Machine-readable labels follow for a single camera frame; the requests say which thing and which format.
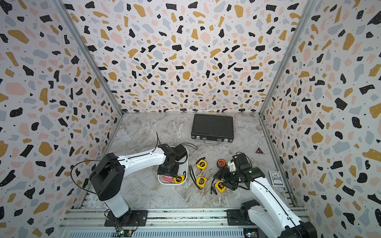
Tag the yellow 2m tape measure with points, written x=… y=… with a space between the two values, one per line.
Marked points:
x=217 y=186

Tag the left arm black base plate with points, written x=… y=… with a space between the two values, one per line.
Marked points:
x=133 y=218

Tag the triangular all-in card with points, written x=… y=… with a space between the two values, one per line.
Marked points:
x=259 y=151

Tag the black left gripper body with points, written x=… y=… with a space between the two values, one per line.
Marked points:
x=172 y=171

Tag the white plastic storage tray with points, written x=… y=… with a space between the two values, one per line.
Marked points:
x=183 y=170

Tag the pink tape measure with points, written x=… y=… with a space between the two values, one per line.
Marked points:
x=167 y=179

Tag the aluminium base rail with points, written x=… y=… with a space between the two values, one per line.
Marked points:
x=161 y=223

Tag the aluminium corner post right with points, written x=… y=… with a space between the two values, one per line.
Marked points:
x=288 y=54

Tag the yellow deli 3m tape measure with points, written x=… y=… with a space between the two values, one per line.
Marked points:
x=201 y=163

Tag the aluminium corner post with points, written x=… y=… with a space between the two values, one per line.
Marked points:
x=64 y=15
x=288 y=54

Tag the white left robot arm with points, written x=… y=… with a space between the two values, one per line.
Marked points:
x=108 y=175

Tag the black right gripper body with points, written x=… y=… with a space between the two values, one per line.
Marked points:
x=230 y=178

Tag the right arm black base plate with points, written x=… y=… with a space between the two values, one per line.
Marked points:
x=238 y=217

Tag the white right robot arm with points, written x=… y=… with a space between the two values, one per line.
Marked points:
x=267 y=211

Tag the yellow front 3m tape measure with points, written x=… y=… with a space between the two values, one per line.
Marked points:
x=179 y=179

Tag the black orange tape measure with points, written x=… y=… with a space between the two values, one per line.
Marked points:
x=221 y=163

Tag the black ribbed metal case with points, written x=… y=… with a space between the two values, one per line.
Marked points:
x=212 y=128

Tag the aluminium corner post left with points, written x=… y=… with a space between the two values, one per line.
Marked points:
x=64 y=15

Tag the playing card deck box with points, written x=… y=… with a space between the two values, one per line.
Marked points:
x=276 y=179

